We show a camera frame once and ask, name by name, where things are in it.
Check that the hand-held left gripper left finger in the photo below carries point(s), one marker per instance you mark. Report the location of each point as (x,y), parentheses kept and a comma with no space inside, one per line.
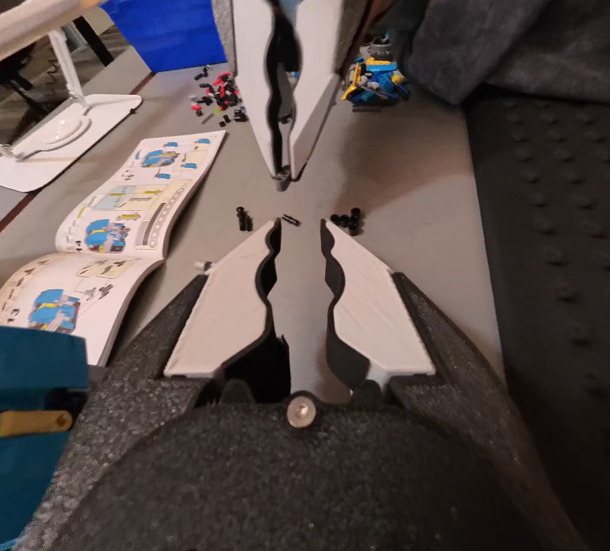
(224,317)

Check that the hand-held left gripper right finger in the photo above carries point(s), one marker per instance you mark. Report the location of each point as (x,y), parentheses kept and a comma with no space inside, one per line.
(381,317)

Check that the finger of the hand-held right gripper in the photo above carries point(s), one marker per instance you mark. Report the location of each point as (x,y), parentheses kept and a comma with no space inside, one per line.
(250,45)
(321,45)

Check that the small grey connector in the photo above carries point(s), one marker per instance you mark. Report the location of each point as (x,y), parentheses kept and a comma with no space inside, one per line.
(202,266)

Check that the pile of building block parts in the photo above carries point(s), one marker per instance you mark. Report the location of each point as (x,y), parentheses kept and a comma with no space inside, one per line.
(219,93)

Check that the short black pin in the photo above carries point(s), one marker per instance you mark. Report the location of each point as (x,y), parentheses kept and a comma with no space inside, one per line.
(248,222)
(290,219)

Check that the long black pin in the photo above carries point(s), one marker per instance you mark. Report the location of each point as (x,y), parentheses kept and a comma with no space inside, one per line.
(240,217)

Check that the cluster of black bushes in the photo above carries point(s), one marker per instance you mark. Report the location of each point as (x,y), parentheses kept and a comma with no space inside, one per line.
(348,219)

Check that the building instruction booklet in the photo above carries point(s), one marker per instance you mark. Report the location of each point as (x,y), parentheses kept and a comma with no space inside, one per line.
(143,179)

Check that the person's right forearm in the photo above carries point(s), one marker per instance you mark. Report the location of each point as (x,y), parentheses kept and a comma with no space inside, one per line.
(500,12)

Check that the grey desk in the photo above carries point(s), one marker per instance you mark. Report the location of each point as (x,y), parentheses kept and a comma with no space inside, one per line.
(405,179)

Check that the white desk lamp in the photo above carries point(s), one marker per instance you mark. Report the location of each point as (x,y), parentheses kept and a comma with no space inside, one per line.
(71,131)

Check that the blue plastic bin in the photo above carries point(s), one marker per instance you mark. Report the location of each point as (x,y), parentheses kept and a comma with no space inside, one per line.
(167,26)

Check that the grey blue toy robot body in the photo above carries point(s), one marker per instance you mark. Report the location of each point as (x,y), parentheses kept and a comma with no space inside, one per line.
(33,370)

